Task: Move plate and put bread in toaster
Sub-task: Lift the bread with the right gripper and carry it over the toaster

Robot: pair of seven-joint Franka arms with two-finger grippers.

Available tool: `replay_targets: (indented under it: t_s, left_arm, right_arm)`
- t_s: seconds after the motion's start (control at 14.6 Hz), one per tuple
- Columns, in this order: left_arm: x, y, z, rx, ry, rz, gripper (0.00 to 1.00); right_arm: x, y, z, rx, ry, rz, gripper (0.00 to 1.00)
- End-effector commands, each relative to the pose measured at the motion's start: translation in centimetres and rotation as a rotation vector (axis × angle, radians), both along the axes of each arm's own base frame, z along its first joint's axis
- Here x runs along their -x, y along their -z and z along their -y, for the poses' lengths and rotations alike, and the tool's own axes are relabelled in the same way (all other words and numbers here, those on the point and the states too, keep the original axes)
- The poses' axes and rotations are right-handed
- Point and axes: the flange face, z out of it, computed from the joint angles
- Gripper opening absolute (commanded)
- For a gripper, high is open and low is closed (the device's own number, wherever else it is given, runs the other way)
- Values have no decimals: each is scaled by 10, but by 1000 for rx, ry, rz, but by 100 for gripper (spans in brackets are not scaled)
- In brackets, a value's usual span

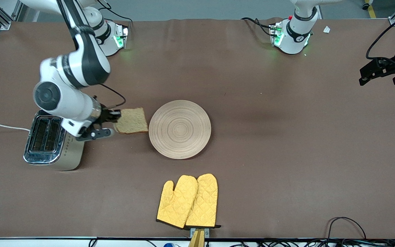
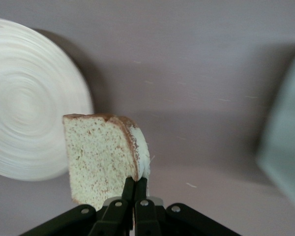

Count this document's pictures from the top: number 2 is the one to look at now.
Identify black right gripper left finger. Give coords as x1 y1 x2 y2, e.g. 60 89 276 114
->
19 178 135 236

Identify brown bread slice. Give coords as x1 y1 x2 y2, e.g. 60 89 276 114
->
62 113 152 212

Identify cream and chrome toaster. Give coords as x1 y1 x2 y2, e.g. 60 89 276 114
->
255 48 295 210

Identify round wooden plate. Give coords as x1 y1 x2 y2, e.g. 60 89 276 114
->
0 17 94 182

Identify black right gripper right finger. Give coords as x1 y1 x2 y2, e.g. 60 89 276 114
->
134 177 241 236

